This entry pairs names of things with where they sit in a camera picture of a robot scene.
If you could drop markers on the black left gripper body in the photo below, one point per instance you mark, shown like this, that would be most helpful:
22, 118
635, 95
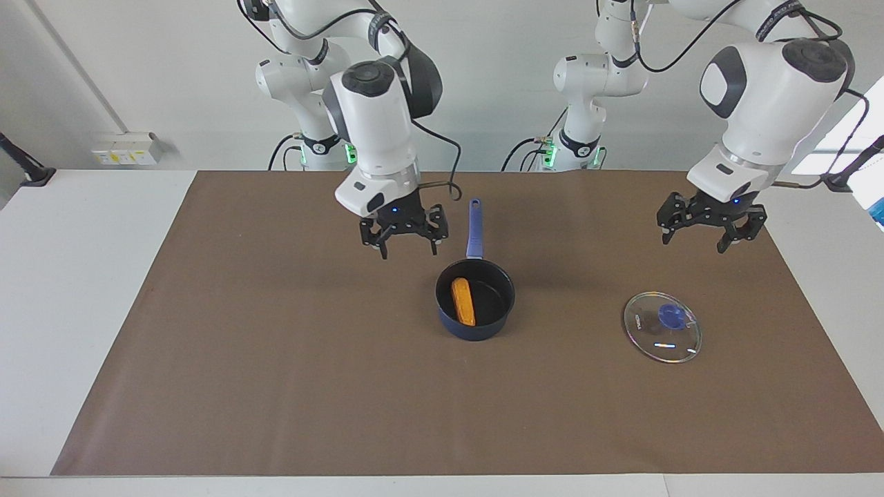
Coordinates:
722, 212

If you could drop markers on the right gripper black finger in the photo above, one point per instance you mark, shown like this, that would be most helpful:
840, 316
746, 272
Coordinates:
371, 233
437, 224

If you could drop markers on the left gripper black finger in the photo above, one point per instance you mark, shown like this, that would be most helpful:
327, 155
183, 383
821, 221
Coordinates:
753, 228
680, 212

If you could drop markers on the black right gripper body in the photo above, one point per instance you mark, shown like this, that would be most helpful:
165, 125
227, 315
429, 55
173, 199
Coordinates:
404, 215

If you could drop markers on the yellow corn cob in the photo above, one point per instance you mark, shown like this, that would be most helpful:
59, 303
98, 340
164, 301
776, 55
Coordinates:
463, 301

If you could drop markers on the glass lid with blue knob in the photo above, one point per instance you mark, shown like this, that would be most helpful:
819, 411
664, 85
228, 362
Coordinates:
663, 328

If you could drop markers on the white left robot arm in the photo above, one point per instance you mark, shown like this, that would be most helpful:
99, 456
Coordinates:
766, 103

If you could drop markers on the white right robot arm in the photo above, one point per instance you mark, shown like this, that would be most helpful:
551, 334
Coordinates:
376, 131

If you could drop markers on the dark blue saucepan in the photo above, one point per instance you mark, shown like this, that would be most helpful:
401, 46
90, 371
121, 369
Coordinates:
475, 228

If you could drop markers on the black clamp stand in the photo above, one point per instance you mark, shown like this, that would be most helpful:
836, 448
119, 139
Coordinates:
839, 181
31, 174

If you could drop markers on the blue object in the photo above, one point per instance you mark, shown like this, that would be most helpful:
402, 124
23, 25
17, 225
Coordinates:
878, 212

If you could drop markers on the brown table mat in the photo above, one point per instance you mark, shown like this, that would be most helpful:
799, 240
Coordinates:
345, 386

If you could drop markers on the white wall socket box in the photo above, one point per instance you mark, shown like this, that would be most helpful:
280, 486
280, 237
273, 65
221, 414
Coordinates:
124, 150

